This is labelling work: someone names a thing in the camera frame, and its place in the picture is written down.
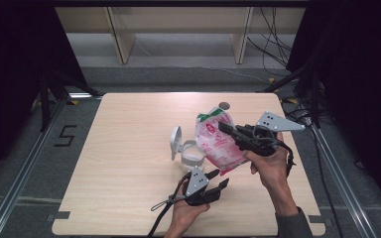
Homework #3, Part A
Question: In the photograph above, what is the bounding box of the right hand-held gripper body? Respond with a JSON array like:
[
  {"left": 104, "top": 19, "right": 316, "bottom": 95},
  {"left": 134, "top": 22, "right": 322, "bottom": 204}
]
[{"left": 231, "top": 111, "right": 307, "bottom": 158}]

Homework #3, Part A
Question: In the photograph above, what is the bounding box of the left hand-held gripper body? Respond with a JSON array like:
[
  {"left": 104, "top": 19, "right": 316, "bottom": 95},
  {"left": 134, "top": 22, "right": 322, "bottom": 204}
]
[{"left": 184, "top": 166, "right": 222, "bottom": 207}]

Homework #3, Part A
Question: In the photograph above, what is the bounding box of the pink and white plastic bag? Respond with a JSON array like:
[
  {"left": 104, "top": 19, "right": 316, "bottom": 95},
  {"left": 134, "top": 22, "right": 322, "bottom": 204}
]
[{"left": 193, "top": 106, "right": 250, "bottom": 177}]

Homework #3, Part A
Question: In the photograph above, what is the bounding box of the clear jar with white lid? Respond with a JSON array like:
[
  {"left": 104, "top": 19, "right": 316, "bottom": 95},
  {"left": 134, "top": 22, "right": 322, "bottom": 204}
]
[{"left": 170, "top": 125, "right": 207, "bottom": 173}]

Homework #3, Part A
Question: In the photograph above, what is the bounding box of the person's left hand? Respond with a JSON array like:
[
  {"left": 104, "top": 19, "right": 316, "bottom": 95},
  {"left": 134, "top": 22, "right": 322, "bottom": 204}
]
[{"left": 171, "top": 197, "right": 211, "bottom": 233}]

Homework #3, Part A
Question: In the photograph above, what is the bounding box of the person's right hand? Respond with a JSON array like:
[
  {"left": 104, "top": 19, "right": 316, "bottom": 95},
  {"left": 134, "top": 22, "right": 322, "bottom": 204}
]
[{"left": 242, "top": 131, "right": 292, "bottom": 196}]

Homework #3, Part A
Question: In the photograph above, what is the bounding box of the black metal stand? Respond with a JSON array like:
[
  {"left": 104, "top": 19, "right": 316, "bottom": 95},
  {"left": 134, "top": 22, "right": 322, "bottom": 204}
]
[
  {"left": 257, "top": 62, "right": 322, "bottom": 129},
  {"left": 39, "top": 70, "right": 101, "bottom": 133}
]

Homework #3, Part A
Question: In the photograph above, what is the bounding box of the black curtain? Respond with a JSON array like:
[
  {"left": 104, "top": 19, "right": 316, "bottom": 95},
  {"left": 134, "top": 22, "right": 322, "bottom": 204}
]
[
  {"left": 0, "top": 0, "right": 92, "bottom": 187},
  {"left": 286, "top": 0, "right": 381, "bottom": 221}
]

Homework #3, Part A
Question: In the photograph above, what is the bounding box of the tangle of black floor cables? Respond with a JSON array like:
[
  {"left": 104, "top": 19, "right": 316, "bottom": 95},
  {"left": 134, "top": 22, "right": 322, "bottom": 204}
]
[{"left": 280, "top": 94, "right": 316, "bottom": 131}]

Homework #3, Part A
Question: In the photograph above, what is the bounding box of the right gripper black strap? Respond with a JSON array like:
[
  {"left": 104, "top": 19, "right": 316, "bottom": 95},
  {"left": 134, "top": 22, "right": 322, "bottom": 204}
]
[{"left": 276, "top": 140, "right": 297, "bottom": 177}]

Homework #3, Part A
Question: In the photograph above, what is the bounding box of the gripper black strap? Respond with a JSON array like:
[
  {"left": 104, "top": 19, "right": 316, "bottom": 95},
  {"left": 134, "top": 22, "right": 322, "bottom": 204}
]
[
  {"left": 276, "top": 140, "right": 297, "bottom": 177},
  {"left": 147, "top": 172, "right": 192, "bottom": 238}
]

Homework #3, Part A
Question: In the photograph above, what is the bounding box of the left gripper black strap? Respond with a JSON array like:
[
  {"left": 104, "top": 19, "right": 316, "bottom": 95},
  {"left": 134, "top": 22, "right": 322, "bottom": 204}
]
[{"left": 147, "top": 172, "right": 192, "bottom": 238}]

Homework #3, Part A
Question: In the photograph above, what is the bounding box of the bundle of black hanging cables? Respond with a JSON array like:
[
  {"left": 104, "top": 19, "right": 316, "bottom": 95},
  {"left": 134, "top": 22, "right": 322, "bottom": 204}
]
[{"left": 246, "top": 6, "right": 294, "bottom": 68}]

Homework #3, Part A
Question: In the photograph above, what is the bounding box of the long metal floor rail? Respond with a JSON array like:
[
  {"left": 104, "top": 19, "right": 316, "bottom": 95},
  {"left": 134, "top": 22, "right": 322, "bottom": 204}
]
[
  {"left": 311, "top": 124, "right": 380, "bottom": 238},
  {"left": 0, "top": 98, "right": 67, "bottom": 238}
]

